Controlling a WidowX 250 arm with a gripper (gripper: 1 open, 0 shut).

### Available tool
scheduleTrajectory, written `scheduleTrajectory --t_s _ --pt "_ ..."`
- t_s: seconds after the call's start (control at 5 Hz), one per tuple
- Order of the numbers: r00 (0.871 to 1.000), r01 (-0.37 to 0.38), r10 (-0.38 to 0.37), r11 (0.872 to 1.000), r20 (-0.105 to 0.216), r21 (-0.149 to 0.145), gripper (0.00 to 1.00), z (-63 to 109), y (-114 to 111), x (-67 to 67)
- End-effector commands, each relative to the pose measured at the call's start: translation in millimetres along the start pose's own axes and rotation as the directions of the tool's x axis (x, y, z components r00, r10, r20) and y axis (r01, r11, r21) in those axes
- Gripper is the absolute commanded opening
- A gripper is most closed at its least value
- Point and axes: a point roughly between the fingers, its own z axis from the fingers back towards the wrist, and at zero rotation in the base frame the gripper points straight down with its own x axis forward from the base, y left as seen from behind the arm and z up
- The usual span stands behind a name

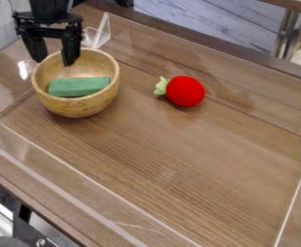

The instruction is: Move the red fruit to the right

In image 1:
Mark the wooden bowl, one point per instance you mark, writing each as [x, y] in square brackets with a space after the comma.
[95, 63]

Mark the red plush fruit green leaf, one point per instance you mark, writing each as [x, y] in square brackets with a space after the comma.
[183, 90]

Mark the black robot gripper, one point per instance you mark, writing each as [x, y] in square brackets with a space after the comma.
[49, 20]

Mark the metal table leg background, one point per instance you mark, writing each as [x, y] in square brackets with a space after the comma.
[289, 35]

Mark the black table frame bracket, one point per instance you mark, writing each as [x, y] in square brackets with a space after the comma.
[24, 232]

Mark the green rectangular block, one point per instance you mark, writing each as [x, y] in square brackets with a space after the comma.
[77, 86]

